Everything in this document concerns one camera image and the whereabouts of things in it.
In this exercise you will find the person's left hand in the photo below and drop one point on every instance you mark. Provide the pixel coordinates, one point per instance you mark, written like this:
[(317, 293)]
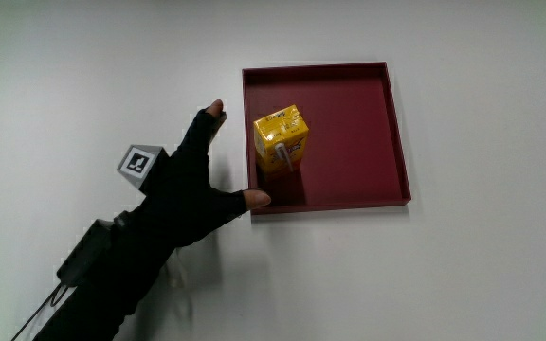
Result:
[(183, 189)]

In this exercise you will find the yellow ice redtea carton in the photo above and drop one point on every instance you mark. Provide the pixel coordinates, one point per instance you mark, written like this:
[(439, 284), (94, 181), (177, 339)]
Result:
[(280, 142)]

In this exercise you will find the person's left forearm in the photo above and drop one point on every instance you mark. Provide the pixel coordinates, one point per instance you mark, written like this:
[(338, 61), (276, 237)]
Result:
[(107, 284)]

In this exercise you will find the black wrist sensor box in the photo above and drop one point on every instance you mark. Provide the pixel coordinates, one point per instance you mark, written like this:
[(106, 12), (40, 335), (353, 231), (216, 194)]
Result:
[(85, 253)]

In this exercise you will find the dark red square tray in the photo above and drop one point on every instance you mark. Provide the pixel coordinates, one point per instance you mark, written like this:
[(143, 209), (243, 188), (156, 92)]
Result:
[(349, 142)]

